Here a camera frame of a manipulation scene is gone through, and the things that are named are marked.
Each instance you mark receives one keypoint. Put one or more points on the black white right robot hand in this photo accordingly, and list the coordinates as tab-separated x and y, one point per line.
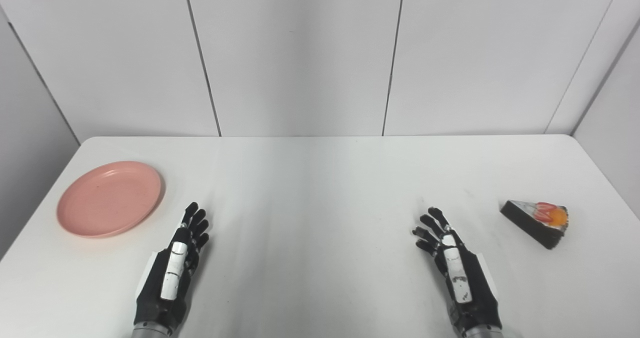
460	278

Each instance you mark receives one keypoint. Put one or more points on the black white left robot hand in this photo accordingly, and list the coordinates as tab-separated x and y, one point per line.
172	270

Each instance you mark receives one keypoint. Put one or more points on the chocolate cake slice with fruit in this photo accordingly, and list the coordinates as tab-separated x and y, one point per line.
537	225

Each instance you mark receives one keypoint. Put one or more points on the pink round plate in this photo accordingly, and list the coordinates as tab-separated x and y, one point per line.
109	199

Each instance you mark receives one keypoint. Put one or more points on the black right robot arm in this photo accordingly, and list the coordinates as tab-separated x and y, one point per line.
482	332

